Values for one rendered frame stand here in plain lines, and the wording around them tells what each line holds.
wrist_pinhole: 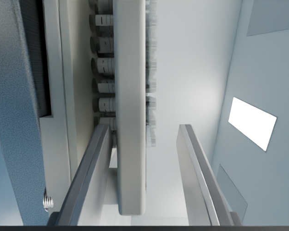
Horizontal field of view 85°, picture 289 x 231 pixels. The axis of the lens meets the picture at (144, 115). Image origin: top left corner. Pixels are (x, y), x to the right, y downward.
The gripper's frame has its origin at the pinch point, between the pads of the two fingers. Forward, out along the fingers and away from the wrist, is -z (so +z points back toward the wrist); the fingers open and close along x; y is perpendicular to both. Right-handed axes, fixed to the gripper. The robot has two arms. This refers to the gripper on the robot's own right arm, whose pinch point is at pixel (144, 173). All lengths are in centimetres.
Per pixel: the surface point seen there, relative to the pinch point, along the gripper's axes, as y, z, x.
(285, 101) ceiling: 115, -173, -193
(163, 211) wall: 572, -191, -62
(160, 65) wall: 133, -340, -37
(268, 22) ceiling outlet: 38, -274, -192
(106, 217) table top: 25.4, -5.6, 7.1
